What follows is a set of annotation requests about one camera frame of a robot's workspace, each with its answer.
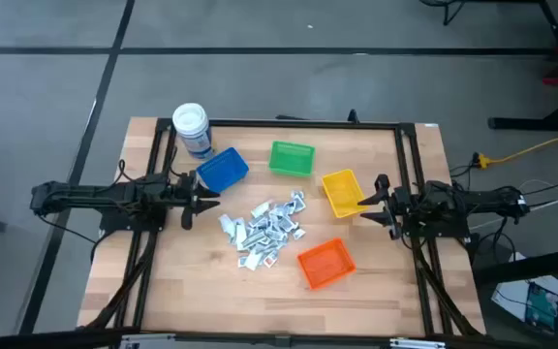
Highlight black aluminium table frame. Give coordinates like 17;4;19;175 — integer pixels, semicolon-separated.
82;115;486;340

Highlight orange plastic basket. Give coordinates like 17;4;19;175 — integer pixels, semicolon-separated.
296;237;357;291

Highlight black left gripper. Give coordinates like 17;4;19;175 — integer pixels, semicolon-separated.
174;170;221;232

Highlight black table leg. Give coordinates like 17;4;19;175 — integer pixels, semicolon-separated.
487;89;558;133

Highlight green plastic basket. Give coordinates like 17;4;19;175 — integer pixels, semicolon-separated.
267;140;317;178

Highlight yellow extension cable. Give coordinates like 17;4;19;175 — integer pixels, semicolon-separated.
475;124;558;170

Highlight yellow plastic basket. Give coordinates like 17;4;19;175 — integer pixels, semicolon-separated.
321;168;370;219

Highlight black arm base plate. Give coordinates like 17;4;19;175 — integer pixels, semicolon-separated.
98;206;168;235
402;212;472;239

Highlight large white packet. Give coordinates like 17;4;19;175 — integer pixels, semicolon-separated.
243;250;264;271

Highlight blue plastic basket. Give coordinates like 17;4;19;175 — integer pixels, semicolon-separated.
195;146;250;194

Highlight black gantry bar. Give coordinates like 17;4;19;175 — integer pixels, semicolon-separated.
0;327;558;349

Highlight silver metal bracket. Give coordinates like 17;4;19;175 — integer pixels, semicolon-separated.
388;337;448;349
119;333;176;349

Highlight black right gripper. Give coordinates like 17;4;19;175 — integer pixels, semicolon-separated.
356;173;409;241

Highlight plain white gauze packet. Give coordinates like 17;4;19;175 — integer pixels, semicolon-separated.
250;200;274;220

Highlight teal printed box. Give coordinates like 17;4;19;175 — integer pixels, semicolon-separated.
524;281;558;335

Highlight white paper sheet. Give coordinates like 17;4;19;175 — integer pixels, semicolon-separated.
490;273;558;324

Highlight black chair base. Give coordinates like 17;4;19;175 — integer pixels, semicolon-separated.
418;0;477;26

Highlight white wipes canister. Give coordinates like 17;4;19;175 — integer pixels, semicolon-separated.
171;102;216;161

